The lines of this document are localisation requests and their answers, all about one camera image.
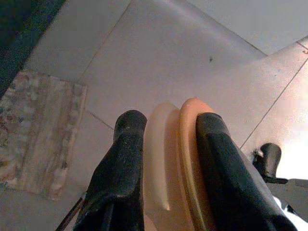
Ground cream container with orange lid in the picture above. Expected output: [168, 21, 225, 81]
[141, 96, 217, 231]

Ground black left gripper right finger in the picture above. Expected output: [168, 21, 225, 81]
[195, 112, 298, 231]

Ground patterned floor mat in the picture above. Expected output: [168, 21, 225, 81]
[0, 69, 89, 201]

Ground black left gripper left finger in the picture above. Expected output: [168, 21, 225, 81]
[73, 109, 148, 231]

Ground dark cabinet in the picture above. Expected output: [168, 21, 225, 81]
[0, 0, 67, 99]

